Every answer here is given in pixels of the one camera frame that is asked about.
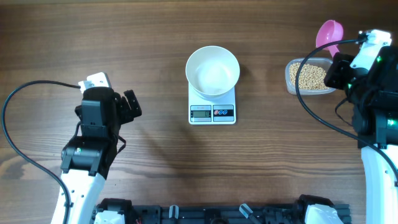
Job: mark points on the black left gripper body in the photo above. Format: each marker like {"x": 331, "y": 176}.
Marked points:
{"x": 117, "y": 122}

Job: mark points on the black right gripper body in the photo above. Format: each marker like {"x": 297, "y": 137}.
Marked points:
{"x": 343, "y": 76}

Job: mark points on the pink plastic measuring scoop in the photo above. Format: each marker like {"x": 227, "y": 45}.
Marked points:
{"x": 330, "y": 31}

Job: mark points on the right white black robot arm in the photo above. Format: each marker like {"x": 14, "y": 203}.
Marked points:
{"x": 373, "y": 93}

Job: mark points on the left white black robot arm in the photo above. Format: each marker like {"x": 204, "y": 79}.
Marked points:
{"x": 87, "y": 157}

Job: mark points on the white round bowl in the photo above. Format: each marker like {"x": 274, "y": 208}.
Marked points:
{"x": 212, "y": 71}

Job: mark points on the white digital kitchen scale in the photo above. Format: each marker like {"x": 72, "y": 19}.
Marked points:
{"x": 220, "y": 110}

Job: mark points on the clear plastic container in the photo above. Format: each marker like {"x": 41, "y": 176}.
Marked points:
{"x": 320, "y": 62}

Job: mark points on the pile of soybeans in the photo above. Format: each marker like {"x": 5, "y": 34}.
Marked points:
{"x": 311, "y": 77}

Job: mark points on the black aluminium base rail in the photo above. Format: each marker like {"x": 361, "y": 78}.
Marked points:
{"x": 306, "y": 209}

